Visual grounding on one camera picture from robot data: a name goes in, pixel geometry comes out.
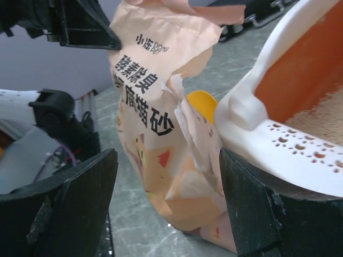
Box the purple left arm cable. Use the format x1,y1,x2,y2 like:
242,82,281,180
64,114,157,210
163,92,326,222
34,146,78,183

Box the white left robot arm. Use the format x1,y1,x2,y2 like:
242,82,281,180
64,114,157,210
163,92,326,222
1,1,121,168

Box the white orange litter box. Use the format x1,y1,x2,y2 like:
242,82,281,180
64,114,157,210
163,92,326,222
214,1,342,197

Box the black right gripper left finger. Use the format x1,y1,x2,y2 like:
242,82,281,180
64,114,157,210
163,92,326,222
1,149,118,257

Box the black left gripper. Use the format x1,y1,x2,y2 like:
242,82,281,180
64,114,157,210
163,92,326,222
1,0,122,50

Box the clean litter granules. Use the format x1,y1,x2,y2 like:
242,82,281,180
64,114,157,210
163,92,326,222
286,88,342,145

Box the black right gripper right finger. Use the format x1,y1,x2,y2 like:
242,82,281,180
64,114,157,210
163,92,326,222
219,147,342,257

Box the pink cat litter bag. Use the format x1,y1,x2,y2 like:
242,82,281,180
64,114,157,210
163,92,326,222
109,1,245,251

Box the yellow plastic litter scoop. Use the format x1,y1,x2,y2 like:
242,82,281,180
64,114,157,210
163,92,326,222
187,90,218,124

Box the black hard case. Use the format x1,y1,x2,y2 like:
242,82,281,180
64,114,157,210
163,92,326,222
208,0,301,42

